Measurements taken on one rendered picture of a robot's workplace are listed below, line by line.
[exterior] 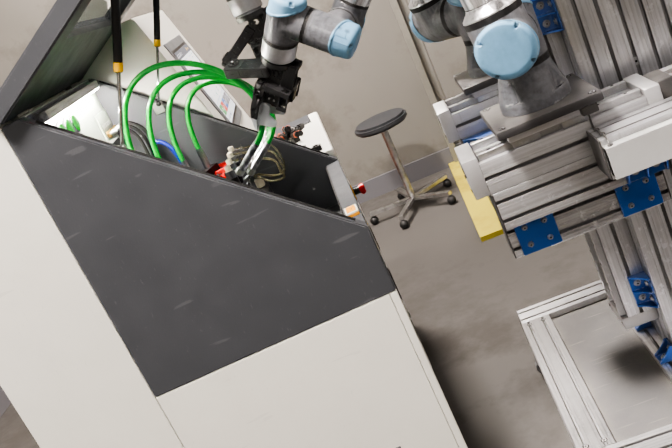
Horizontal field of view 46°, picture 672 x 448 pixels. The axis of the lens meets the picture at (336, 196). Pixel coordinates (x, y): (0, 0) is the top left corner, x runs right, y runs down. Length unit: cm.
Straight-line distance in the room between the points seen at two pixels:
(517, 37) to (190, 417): 107
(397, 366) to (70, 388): 72
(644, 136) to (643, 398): 79
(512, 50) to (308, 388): 86
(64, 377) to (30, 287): 22
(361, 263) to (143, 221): 47
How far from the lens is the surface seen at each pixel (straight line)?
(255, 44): 191
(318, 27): 161
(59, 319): 180
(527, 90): 169
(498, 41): 152
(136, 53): 234
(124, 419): 188
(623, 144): 163
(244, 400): 184
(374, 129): 430
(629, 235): 211
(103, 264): 173
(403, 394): 187
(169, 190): 167
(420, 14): 226
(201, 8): 493
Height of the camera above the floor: 150
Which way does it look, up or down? 16 degrees down
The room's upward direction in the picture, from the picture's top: 25 degrees counter-clockwise
